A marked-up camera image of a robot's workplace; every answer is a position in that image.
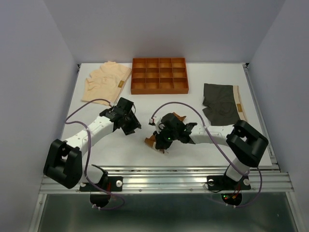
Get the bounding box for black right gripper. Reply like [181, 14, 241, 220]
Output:
[153, 126, 178, 150]

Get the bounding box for brown underwear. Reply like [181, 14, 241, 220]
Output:
[144, 112, 186, 153]

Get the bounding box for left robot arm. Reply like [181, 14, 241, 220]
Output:
[43, 98, 141, 190]

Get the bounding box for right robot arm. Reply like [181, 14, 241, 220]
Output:
[150, 113, 269, 189]

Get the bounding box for peach underwear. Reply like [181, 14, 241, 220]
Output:
[82, 61, 132, 105]

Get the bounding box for dark grey underwear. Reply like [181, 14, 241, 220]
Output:
[202, 83, 248, 126]

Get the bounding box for orange compartment tray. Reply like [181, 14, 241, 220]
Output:
[131, 57, 189, 95]

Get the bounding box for aluminium front rail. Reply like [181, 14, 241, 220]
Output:
[38, 165, 295, 194]

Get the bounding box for aluminium rail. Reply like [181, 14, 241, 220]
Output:
[38, 165, 295, 194]
[242, 63, 281, 171]

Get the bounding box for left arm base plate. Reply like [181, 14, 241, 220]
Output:
[79, 176, 123, 192]

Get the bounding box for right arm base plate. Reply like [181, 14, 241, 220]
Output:
[206, 175, 251, 192]

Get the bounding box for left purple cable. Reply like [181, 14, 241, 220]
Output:
[65, 99, 126, 210]

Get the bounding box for purple cable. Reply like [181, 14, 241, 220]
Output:
[151, 101, 263, 209]
[65, 99, 126, 210]

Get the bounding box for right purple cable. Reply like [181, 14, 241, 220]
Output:
[151, 101, 263, 209]

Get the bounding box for aluminium right side rail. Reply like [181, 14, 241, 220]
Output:
[242, 63, 281, 171]

